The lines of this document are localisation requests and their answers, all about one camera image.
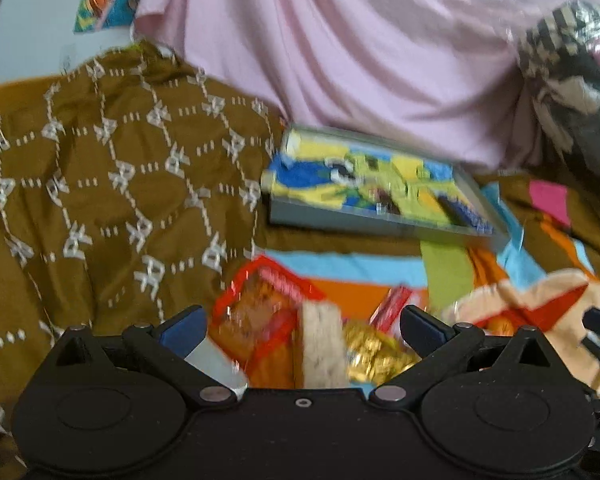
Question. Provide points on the brown patterned cloth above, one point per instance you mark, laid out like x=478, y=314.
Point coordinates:
x=105, y=185

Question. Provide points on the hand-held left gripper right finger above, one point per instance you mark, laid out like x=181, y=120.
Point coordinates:
x=424, y=331

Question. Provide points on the red orange snack packet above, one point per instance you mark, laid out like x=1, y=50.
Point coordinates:
x=260, y=305

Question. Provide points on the pink cloth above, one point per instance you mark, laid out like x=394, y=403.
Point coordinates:
x=360, y=45

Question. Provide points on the beige snack bar packet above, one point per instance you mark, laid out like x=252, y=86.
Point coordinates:
x=322, y=345

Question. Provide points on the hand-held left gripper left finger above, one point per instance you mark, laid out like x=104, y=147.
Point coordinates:
x=186, y=331

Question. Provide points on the gold foil snack packet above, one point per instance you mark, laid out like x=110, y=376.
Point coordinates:
x=375, y=355

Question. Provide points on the black beige patterned bag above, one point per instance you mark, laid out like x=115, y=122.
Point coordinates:
x=575, y=75

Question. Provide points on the small red white packet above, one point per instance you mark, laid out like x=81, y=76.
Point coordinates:
x=391, y=307

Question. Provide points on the colourful printed blanket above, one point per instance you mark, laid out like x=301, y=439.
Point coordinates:
x=525, y=270

